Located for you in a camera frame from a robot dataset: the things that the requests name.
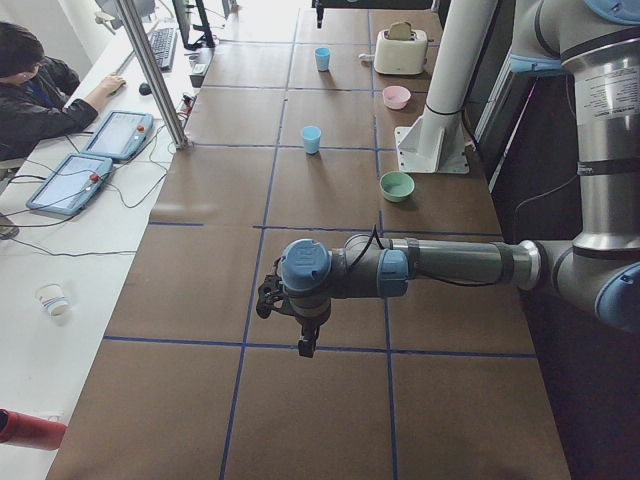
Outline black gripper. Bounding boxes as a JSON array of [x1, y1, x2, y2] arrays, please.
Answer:
[[256, 256, 320, 357]]

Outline light blue plastic cup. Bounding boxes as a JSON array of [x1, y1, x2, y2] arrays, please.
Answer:
[[314, 47, 331, 72]]

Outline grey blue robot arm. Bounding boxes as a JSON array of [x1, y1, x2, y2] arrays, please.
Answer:
[[256, 1, 639, 357]]

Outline person's hand on desk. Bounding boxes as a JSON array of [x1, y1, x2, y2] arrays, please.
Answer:
[[96, 74, 126, 97]]

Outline bread slice in toaster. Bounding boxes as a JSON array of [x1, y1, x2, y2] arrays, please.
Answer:
[[387, 21, 412, 41]]

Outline cream white toaster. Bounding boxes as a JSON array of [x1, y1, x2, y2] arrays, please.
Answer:
[[373, 30, 428, 75]]

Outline pink bowl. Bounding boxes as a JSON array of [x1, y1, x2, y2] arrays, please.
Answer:
[[382, 85, 411, 110]]

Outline black monitor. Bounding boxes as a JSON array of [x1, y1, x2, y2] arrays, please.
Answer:
[[172, 0, 216, 51]]

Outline black keyboard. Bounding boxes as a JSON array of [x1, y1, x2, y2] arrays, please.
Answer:
[[148, 27, 177, 72]]

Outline green bowl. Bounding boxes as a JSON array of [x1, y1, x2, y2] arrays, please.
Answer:
[[379, 171, 415, 203]]

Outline black computer mouse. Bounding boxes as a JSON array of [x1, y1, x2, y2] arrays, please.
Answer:
[[138, 83, 151, 96]]

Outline far teach pendant tablet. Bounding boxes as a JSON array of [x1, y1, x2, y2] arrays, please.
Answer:
[[82, 110, 154, 163]]

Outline teach pendant tablet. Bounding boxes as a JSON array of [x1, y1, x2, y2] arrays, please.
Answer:
[[82, 110, 154, 163], [26, 153, 113, 217]]

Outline white paper cup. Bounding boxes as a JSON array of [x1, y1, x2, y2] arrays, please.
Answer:
[[35, 283, 70, 317]]

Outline near teach pendant tablet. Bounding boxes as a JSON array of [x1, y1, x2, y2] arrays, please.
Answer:
[[26, 153, 113, 217]]

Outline person in black jacket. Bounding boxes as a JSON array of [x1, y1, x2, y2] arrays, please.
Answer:
[[1, 22, 112, 161]]

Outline red bottle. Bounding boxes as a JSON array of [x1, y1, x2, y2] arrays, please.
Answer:
[[1, 409, 67, 451]]

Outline white post with base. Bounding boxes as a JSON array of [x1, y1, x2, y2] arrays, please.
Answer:
[[395, 0, 498, 174]]

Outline aluminium frame post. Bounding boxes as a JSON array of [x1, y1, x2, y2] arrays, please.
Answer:
[[115, 0, 188, 150]]

